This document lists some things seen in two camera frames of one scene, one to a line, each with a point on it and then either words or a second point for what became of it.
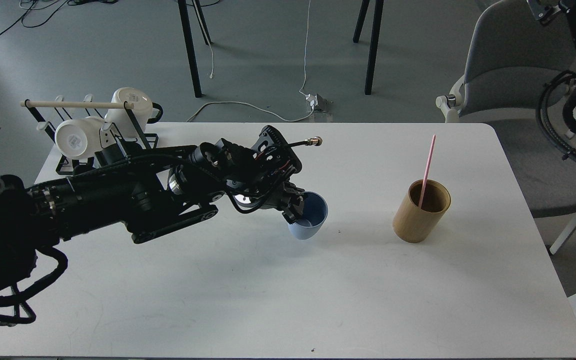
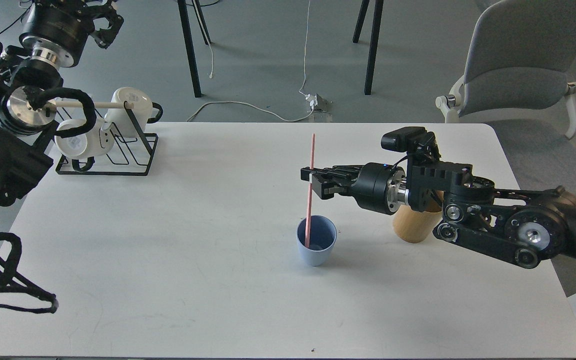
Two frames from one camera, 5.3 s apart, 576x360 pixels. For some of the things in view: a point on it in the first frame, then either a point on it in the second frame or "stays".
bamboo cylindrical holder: x=414 y=224 stays
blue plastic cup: x=316 y=210 → x=322 y=238
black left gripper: x=254 y=177 → x=83 y=14
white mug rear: x=119 y=118 stays
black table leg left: x=190 y=44 stays
